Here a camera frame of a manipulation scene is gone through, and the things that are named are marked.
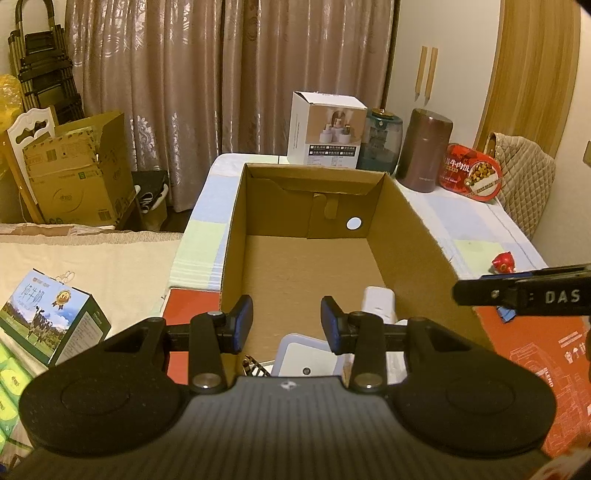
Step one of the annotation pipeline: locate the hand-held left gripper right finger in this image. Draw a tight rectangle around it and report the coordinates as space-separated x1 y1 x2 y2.
320 295 466 393

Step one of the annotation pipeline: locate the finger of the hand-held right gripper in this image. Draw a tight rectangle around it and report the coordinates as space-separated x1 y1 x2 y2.
478 264 591 281
452 278 527 308

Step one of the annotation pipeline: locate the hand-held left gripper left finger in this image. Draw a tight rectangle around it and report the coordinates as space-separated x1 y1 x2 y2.
104 294 254 393

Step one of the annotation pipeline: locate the copper wire figure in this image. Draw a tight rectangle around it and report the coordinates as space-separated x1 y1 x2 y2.
242 354 272 377

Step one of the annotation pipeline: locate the white power adapter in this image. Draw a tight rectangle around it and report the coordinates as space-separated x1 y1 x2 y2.
271 335 346 377

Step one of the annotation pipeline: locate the white plastic device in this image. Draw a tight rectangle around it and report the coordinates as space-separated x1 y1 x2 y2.
360 286 398 324

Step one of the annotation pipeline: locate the red blueprint mat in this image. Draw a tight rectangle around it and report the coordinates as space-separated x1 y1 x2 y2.
164 288 591 457

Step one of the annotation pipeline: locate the beige quilted chair cover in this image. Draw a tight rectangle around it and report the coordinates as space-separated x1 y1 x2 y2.
480 131 557 241

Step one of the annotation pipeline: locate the red instant meal tray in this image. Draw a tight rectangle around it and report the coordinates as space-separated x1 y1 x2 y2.
438 143 503 204

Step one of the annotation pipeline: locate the brown thermos flask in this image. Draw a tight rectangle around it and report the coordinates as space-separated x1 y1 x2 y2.
396 108 454 193

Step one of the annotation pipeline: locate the white slipper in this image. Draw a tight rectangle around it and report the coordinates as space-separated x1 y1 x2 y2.
136 185 167 214

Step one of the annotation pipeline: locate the cream bed sheet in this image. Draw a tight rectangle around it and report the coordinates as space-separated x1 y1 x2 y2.
0 223 185 365

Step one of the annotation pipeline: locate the green glass jar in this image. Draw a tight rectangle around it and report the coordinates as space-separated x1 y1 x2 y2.
356 107 406 175

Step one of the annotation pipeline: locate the milk carton gift box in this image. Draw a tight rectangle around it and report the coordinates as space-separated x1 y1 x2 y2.
0 269 112 367

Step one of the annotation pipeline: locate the wooden wardrobe door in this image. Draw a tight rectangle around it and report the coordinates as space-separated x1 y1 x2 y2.
473 0 583 153

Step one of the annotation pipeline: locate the white product box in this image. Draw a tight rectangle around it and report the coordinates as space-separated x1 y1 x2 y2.
286 91 369 171

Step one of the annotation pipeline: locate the plain brown cardboard box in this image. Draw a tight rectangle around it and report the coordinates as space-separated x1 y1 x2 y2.
53 111 137 227

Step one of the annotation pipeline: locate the cardboard box with green print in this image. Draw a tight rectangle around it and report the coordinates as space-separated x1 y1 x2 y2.
22 124 105 224

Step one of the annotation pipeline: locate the green tissue pack bundle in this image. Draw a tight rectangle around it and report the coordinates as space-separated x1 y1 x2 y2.
0 342 35 462

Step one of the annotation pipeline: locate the beige patterned curtain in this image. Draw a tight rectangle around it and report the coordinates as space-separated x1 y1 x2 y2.
222 0 398 155
65 0 227 213

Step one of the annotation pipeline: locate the white carved chair back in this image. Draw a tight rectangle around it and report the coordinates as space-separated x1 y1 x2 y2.
4 105 58 222

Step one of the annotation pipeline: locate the folded ladder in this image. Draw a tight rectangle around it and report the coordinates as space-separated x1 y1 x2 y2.
7 0 86 123

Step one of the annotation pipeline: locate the yellow plastic bag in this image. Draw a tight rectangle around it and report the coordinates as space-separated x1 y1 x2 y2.
0 74 24 139

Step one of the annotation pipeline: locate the wooden wardrobe handle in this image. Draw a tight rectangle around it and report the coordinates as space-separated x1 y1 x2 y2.
414 45 428 95
424 46 438 104

